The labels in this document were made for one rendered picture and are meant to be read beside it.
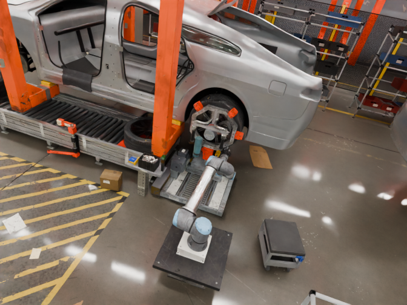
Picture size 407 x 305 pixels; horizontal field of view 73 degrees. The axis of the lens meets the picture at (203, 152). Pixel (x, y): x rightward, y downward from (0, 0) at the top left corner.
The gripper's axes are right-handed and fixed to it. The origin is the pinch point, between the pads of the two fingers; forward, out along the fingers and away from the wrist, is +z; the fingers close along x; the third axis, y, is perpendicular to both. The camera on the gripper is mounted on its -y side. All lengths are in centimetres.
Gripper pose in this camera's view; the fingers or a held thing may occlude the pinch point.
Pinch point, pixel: (227, 146)
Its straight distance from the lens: 336.8
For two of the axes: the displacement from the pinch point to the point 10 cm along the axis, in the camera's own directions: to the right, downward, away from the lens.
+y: 5.6, 7.7, 3.1
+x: 7.8, -3.6, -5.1
